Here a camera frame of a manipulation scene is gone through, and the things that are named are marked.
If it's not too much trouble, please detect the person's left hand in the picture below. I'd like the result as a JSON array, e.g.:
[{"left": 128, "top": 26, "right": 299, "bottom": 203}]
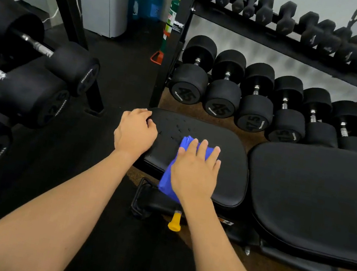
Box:
[{"left": 110, "top": 104, "right": 162, "bottom": 163}]

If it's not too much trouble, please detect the person's left forearm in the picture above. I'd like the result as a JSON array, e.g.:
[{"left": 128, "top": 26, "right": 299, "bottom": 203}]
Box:
[{"left": 0, "top": 129, "right": 143, "bottom": 271}]

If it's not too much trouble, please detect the row of small hex dumbbells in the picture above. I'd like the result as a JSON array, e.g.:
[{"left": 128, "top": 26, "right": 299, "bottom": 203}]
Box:
[{"left": 193, "top": 0, "right": 357, "bottom": 69}]

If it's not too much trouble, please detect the blue cleaning cloth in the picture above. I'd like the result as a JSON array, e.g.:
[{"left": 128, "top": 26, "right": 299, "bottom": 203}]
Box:
[{"left": 156, "top": 132, "right": 216, "bottom": 209}]

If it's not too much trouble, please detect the row of black round dumbbells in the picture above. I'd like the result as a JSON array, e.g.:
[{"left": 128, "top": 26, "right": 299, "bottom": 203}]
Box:
[{"left": 162, "top": 31, "right": 357, "bottom": 157}]

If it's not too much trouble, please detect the black metal bench frame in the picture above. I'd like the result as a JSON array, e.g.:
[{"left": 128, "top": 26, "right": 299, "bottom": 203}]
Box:
[{"left": 119, "top": 176, "right": 357, "bottom": 271}]

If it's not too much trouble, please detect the person's right forearm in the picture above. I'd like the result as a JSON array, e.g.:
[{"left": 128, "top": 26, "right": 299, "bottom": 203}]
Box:
[{"left": 168, "top": 192, "right": 293, "bottom": 271}]

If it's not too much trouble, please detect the orange extinguisher stand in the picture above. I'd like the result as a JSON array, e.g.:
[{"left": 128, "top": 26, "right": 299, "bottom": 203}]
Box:
[{"left": 150, "top": 49, "right": 165, "bottom": 66}]

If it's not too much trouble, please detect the black bench back pad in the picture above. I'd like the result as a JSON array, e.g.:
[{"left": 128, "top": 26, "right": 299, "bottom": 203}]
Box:
[{"left": 233, "top": 133, "right": 357, "bottom": 270}]

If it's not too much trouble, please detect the black bench seat pad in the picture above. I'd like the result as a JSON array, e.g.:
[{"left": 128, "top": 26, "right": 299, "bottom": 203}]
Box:
[{"left": 128, "top": 106, "right": 258, "bottom": 211}]

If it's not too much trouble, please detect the black angled metal rack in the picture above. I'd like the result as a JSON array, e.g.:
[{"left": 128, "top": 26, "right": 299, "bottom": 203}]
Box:
[{"left": 0, "top": 0, "right": 124, "bottom": 118}]

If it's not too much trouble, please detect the person's right hand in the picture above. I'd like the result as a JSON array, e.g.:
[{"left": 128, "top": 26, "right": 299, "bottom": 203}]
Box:
[{"left": 165, "top": 135, "right": 225, "bottom": 210}]

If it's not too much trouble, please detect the black two-tier dumbbell rack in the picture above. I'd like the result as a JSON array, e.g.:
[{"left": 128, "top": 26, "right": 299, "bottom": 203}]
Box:
[{"left": 148, "top": 0, "right": 357, "bottom": 145}]

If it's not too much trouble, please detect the green fire extinguisher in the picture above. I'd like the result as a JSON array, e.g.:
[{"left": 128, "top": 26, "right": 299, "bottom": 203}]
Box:
[{"left": 160, "top": 0, "right": 182, "bottom": 55}]

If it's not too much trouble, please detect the yellow bench adjustment knob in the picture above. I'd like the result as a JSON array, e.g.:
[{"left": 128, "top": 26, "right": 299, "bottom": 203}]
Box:
[{"left": 167, "top": 210, "right": 184, "bottom": 233}]

